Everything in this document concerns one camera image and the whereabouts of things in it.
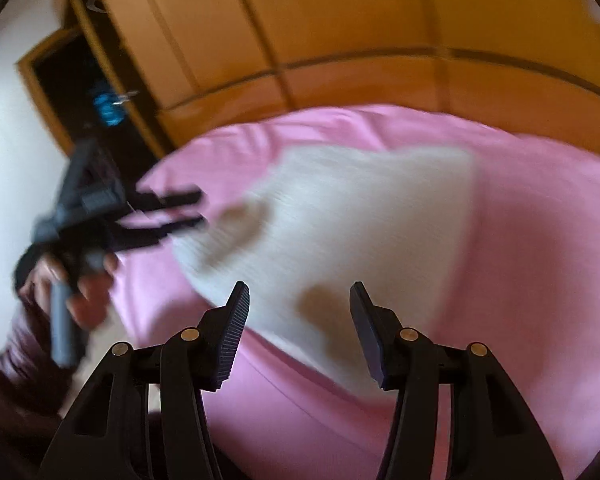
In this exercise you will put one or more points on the person's left hand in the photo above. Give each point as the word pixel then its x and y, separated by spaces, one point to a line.
pixel 90 302

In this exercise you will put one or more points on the white knit sweater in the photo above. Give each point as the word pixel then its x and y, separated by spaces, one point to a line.
pixel 355 220

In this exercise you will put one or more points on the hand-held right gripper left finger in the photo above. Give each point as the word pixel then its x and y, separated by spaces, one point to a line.
pixel 235 330

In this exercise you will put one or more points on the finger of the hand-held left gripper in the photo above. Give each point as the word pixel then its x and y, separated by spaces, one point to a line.
pixel 170 199
pixel 165 230

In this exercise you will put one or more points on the wooden wardrobe door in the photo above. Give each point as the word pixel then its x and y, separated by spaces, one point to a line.
pixel 147 127

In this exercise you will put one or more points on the person's left forearm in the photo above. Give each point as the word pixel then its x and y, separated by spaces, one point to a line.
pixel 20 360

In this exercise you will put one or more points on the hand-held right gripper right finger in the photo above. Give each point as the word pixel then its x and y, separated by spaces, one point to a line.
pixel 367 335

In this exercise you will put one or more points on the pink bed sheet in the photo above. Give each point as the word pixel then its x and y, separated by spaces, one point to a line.
pixel 530 260

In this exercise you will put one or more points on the metal door key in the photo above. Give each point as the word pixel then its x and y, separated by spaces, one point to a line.
pixel 126 95

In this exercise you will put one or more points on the blue object in wardrobe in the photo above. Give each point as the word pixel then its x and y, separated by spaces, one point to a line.
pixel 106 106

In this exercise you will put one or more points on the wooden wardrobe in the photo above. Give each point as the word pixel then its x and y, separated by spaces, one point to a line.
pixel 355 25

